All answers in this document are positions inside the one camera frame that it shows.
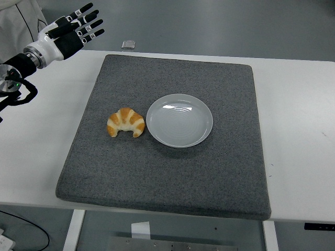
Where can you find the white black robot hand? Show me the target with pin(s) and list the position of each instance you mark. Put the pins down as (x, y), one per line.
(48, 44)

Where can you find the golden croissant bread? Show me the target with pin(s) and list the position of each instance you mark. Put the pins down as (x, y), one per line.
(125, 120)

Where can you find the round white plate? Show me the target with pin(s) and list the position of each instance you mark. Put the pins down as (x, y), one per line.
(179, 123)

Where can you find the white fabric with black seams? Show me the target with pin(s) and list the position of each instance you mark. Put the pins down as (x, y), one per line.
(15, 26)

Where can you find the small clear square floor cover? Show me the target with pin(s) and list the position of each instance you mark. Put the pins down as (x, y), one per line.
(128, 44)

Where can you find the grey felt mat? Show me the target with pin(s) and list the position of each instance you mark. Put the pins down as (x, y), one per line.
(157, 177)

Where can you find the white table leg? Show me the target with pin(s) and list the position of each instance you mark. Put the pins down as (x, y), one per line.
(73, 230)
(270, 236)

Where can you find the white power strip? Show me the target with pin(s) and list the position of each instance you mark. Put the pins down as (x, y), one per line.
(5, 241)

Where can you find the black table control panel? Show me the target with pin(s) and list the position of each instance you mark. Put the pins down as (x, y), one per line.
(319, 226)

